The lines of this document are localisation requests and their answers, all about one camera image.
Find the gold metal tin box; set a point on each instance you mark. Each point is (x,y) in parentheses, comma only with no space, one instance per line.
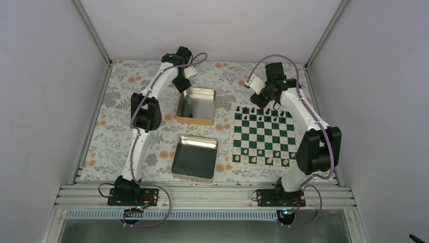
(197,106)

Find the metal tin lid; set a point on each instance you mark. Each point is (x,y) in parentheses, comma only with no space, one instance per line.
(195,158)

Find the green white chess board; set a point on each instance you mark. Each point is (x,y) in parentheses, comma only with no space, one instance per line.
(264,138)

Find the front aluminium rail base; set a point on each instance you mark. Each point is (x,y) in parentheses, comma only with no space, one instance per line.
(187,195)

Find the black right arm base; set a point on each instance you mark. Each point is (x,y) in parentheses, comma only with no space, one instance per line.
(275,198)

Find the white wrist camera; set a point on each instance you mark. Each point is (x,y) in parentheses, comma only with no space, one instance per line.
(255,83)
(190,72)

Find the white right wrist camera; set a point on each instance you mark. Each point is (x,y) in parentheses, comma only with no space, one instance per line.
(255,83)

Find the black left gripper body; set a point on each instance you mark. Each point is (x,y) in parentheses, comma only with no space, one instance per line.
(178,82)

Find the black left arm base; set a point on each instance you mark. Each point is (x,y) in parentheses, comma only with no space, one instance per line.
(146,197)

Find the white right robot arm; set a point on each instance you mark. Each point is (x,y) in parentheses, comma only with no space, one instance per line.
(318,152)

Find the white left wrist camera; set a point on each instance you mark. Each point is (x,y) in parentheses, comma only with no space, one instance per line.
(190,72)

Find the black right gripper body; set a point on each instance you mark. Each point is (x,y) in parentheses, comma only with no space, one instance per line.
(263,103)

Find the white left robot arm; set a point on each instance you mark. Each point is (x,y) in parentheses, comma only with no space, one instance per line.
(146,115)

